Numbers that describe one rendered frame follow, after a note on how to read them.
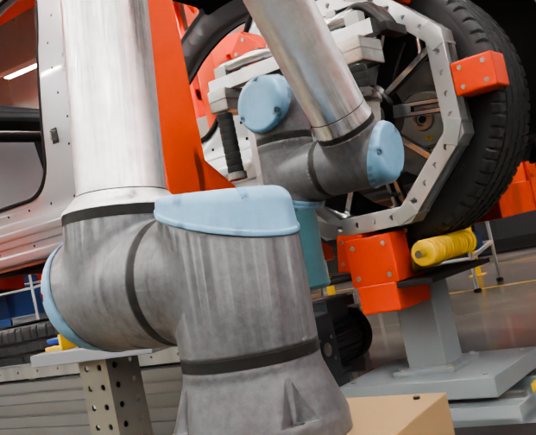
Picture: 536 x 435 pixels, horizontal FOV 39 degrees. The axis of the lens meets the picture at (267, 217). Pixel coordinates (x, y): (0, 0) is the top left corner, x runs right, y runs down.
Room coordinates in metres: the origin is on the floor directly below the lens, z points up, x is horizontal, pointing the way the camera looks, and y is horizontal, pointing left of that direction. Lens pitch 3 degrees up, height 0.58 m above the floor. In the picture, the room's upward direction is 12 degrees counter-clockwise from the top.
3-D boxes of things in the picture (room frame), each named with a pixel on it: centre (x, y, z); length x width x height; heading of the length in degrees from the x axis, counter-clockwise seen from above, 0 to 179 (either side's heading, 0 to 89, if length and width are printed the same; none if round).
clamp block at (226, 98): (1.68, 0.03, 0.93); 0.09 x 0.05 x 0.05; 144
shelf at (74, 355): (1.83, 0.42, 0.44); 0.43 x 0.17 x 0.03; 54
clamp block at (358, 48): (1.47, -0.24, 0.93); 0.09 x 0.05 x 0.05; 144
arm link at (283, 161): (1.21, -0.06, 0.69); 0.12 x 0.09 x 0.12; 51
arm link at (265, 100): (1.22, -0.06, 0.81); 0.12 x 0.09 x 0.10; 144
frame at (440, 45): (1.74, -0.23, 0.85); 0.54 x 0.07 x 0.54; 54
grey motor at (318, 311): (2.07, -0.09, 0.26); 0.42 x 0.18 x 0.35; 144
